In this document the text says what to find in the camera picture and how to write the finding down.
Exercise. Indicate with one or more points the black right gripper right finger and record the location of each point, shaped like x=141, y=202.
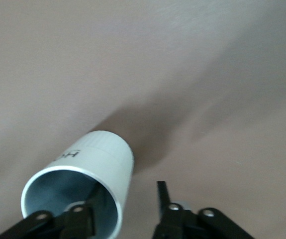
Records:
x=177, y=224

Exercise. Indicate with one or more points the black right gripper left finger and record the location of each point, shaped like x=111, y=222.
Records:
x=75, y=221

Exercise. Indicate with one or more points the white metal cup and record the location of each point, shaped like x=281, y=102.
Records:
x=108, y=154

